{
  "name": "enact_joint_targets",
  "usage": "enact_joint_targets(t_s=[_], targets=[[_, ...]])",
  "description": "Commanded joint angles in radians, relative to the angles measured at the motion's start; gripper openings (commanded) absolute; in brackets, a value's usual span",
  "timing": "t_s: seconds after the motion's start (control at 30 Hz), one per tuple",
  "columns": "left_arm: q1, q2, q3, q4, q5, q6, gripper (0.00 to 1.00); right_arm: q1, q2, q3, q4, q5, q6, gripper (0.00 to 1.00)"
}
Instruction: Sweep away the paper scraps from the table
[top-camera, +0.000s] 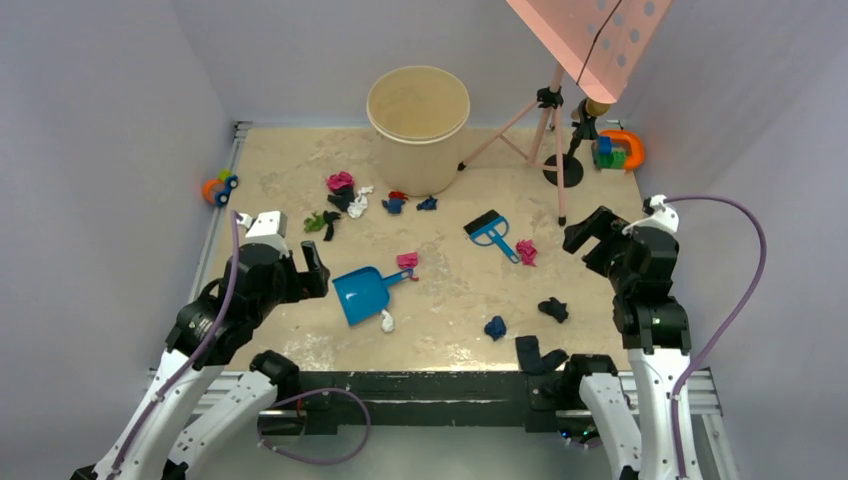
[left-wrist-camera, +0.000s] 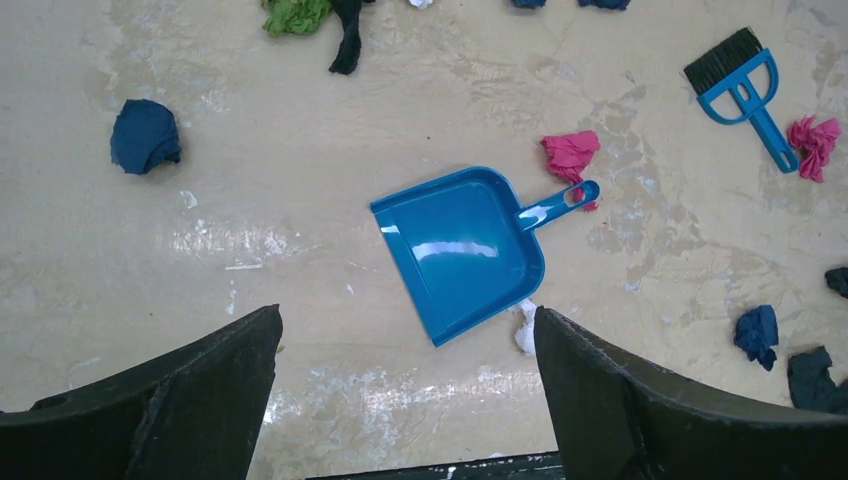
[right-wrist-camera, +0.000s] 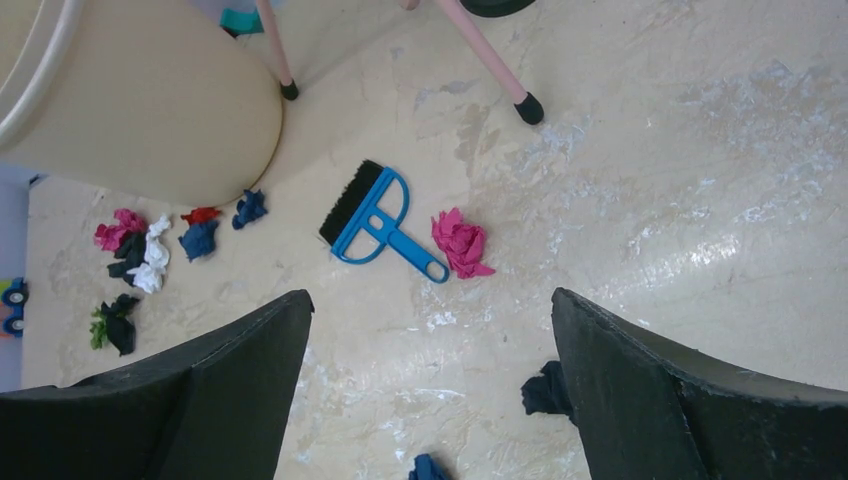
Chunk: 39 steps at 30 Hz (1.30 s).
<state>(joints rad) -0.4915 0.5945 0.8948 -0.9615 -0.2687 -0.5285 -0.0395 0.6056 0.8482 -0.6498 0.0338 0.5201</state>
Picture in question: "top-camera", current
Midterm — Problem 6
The blue plastic dustpan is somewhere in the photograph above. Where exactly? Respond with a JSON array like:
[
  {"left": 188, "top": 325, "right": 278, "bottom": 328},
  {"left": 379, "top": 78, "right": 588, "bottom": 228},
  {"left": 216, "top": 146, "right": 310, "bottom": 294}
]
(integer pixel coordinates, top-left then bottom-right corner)
[{"left": 332, "top": 266, "right": 414, "bottom": 327}]

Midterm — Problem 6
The pink paper scrap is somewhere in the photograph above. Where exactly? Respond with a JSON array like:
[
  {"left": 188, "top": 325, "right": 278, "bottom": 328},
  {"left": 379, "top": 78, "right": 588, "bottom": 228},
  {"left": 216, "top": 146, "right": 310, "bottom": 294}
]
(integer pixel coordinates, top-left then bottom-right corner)
[{"left": 325, "top": 171, "right": 355, "bottom": 192}]

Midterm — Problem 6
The small white paper scrap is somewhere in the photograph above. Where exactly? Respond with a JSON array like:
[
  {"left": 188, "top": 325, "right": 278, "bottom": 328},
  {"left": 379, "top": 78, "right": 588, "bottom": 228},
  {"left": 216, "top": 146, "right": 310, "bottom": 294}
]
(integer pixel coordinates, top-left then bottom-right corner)
[{"left": 381, "top": 309, "right": 395, "bottom": 334}]

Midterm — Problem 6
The blue hand brush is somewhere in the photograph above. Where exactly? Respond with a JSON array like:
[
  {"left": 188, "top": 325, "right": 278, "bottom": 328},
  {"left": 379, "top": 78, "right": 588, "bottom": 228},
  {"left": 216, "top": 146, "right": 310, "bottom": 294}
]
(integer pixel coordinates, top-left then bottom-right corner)
[{"left": 463, "top": 209, "right": 521, "bottom": 264}]

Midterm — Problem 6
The dark navy front scrap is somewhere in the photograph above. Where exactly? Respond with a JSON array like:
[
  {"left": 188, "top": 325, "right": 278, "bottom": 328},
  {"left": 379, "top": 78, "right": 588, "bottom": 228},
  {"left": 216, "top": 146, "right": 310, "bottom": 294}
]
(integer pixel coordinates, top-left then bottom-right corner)
[{"left": 515, "top": 335, "right": 569, "bottom": 375}]

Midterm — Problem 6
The dark blue paper scrap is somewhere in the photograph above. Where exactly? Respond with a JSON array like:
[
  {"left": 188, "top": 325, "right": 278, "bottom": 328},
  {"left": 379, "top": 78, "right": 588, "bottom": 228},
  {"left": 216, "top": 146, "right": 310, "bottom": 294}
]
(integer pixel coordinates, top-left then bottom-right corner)
[{"left": 483, "top": 315, "right": 507, "bottom": 341}]

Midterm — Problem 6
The small blue paper scrap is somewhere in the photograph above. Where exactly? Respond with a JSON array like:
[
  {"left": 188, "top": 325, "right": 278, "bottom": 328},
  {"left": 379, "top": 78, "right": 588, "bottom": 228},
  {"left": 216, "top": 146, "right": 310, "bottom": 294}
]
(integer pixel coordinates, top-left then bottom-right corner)
[{"left": 416, "top": 196, "right": 438, "bottom": 211}]

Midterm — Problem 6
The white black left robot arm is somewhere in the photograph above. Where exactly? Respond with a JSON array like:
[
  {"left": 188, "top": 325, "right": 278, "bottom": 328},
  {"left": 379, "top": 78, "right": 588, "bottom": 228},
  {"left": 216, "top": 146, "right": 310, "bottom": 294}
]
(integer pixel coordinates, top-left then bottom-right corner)
[{"left": 71, "top": 235, "right": 329, "bottom": 479}]

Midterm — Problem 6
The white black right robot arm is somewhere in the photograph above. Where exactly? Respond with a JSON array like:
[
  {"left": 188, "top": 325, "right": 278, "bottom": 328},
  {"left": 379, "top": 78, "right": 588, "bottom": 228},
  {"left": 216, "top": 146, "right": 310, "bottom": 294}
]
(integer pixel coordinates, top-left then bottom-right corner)
[{"left": 551, "top": 206, "right": 702, "bottom": 479}]

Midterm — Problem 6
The orange blue toy car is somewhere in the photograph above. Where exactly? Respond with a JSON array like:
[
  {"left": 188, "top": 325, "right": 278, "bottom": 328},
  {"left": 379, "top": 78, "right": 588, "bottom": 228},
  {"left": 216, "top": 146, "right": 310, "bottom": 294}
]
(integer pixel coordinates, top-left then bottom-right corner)
[{"left": 201, "top": 169, "right": 239, "bottom": 208}]

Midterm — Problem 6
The orange blue green toy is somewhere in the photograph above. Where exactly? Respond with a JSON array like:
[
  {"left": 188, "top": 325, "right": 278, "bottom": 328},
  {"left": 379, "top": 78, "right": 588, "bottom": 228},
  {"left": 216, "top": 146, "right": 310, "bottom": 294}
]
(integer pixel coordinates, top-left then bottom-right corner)
[{"left": 591, "top": 130, "right": 646, "bottom": 171}]

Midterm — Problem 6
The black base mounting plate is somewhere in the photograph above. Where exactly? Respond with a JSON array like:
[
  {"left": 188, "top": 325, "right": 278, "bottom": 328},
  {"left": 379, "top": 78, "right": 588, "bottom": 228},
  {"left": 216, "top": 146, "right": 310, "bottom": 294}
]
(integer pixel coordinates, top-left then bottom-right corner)
[{"left": 258, "top": 371, "right": 599, "bottom": 442}]

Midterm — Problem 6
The beige plastic bucket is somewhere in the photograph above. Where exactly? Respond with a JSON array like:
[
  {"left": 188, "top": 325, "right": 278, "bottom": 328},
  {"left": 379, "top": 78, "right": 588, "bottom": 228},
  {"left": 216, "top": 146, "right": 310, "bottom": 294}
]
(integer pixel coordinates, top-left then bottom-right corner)
[{"left": 366, "top": 66, "right": 471, "bottom": 197}]

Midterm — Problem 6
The pink music stand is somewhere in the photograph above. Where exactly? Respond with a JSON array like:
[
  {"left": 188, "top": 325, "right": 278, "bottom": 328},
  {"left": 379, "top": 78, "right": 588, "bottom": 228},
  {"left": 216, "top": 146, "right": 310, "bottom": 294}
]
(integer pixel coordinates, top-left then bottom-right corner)
[{"left": 458, "top": 0, "right": 673, "bottom": 226}]

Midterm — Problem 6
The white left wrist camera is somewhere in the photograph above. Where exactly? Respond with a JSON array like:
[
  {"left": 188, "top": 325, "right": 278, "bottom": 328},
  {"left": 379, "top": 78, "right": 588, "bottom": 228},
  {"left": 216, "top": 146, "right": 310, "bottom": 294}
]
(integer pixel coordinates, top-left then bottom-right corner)
[{"left": 236, "top": 210, "right": 290, "bottom": 257}]

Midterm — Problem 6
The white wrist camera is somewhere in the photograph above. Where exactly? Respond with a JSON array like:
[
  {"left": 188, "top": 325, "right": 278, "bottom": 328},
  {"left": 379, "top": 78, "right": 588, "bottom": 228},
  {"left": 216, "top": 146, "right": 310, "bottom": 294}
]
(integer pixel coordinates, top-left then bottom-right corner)
[
  {"left": 236, "top": 210, "right": 290, "bottom": 257},
  {"left": 622, "top": 194, "right": 680, "bottom": 235}
]

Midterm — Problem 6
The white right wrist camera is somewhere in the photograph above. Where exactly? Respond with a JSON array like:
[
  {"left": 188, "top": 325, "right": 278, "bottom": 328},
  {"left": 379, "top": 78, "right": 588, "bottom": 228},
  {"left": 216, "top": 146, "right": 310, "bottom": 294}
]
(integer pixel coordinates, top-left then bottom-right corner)
[{"left": 622, "top": 194, "right": 680, "bottom": 235}]

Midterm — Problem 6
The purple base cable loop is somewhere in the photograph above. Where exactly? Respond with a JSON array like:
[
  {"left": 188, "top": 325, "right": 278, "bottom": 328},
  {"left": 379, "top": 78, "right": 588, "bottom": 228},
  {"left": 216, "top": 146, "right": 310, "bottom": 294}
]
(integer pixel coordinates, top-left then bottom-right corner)
[{"left": 256, "top": 387, "right": 372, "bottom": 466}]

